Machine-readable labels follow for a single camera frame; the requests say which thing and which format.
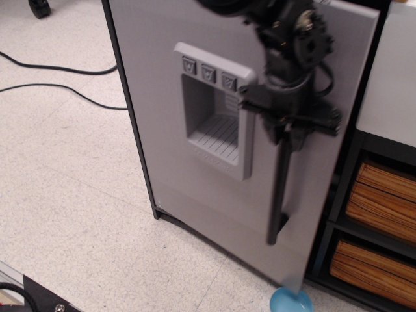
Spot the black bar door handle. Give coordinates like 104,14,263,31
266,127,292,246

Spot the white counter top block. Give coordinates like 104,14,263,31
356,1,415,147

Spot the black floor cable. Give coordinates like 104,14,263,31
0,51,118,75
0,83,128,111

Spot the blue plastic bowl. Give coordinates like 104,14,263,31
270,287,313,312

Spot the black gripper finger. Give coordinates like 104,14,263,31
288,122,313,153
261,110,286,146

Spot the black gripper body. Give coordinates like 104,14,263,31
239,77,342,137

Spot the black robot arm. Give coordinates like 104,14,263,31
200,1,341,152

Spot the upper black floor cable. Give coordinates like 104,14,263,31
0,51,118,75

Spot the black braided cable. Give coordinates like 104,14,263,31
0,281,32,312

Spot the lower black floor cable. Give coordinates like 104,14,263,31
0,83,128,111

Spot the grey toy fridge door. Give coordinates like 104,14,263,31
103,1,380,292

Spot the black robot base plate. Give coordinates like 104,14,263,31
23,275,80,312

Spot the dark shelf unit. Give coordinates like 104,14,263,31
307,131,415,311

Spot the grey water dispenser panel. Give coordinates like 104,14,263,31
174,42,257,181

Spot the black caster wheel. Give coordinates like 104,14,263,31
28,0,51,20

